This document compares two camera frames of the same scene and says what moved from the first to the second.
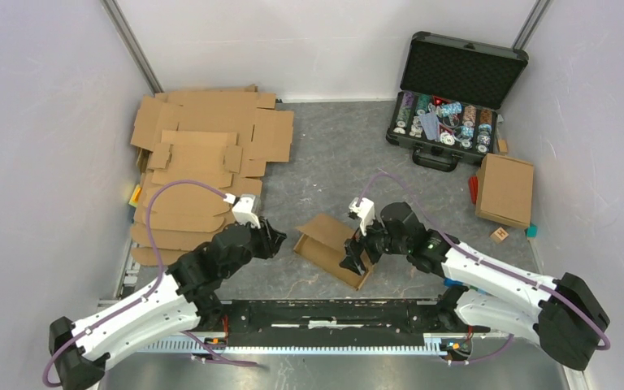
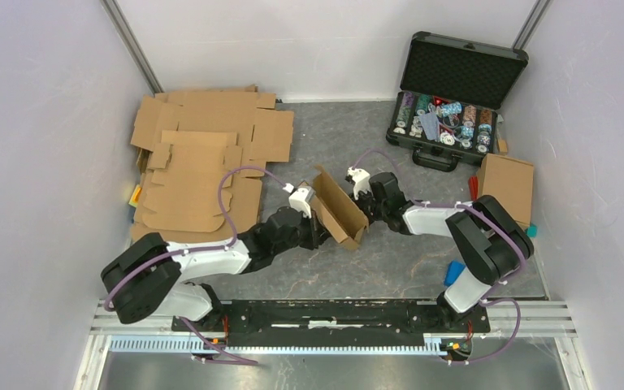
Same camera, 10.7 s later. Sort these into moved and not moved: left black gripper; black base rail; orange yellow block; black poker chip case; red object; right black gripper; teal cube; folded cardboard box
Moved: right black gripper; left black gripper
Not moved: black poker chip case; teal cube; black base rail; red object; orange yellow block; folded cardboard box
